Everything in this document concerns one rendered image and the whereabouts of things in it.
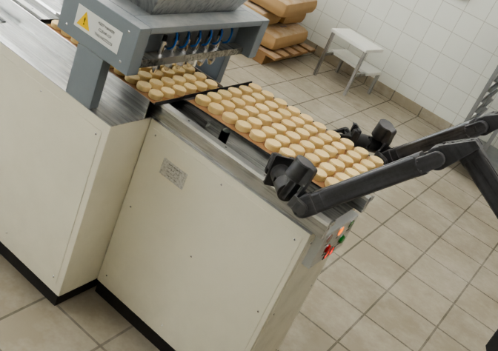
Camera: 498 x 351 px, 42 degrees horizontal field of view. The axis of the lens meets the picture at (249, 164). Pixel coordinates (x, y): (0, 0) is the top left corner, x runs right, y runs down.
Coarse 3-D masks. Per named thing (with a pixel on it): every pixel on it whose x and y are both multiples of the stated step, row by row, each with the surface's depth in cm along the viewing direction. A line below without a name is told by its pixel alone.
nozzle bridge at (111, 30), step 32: (64, 0) 207; (96, 0) 199; (128, 0) 209; (96, 32) 202; (128, 32) 195; (160, 32) 200; (192, 32) 229; (224, 32) 245; (256, 32) 248; (96, 64) 205; (128, 64) 198; (160, 64) 216; (224, 64) 263; (96, 96) 211
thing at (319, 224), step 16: (16, 0) 250; (160, 112) 222; (176, 112) 219; (176, 128) 219; (192, 128) 215; (192, 144) 217; (208, 144) 213; (224, 144) 212; (224, 160) 211; (240, 160) 207; (240, 176) 208; (256, 176) 205; (256, 192) 206; (272, 192) 203; (288, 208) 201; (304, 224) 199; (320, 224) 196
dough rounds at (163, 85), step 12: (48, 24) 240; (120, 72) 226; (144, 72) 231; (156, 72) 235; (168, 72) 239; (180, 72) 244; (192, 72) 249; (132, 84) 224; (144, 84) 223; (156, 84) 226; (168, 84) 231; (180, 84) 237; (192, 84) 237; (204, 84) 241; (216, 84) 246; (156, 96) 219; (168, 96) 225; (180, 96) 230
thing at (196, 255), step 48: (144, 144) 228; (240, 144) 230; (144, 192) 232; (192, 192) 220; (240, 192) 209; (144, 240) 238; (192, 240) 224; (240, 240) 213; (288, 240) 202; (96, 288) 263; (144, 288) 243; (192, 288) 229; (240, 288) 217; (288, 288) 213; (192, 336) 235; (240, 336) 222
